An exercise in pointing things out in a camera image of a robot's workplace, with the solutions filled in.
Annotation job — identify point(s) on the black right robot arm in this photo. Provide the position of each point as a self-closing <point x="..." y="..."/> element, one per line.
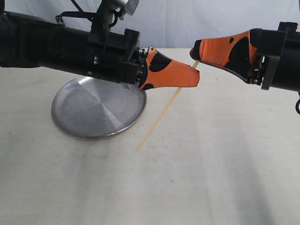
<point x="287" y="75"/>

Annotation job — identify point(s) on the round metal plate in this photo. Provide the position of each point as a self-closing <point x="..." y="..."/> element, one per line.
<point x="87" y="107"/>

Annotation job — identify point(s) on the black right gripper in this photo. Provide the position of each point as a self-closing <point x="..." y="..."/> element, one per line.
<point x="253" y="56"/>

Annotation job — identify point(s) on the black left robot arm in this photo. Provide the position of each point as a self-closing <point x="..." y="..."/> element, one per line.
<point x="31" y="42"/>

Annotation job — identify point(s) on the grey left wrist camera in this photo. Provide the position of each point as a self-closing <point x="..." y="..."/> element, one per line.
<point x="107" y="16"/>

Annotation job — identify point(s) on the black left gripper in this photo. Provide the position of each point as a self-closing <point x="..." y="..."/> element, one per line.
<point x="150" y="69"/>

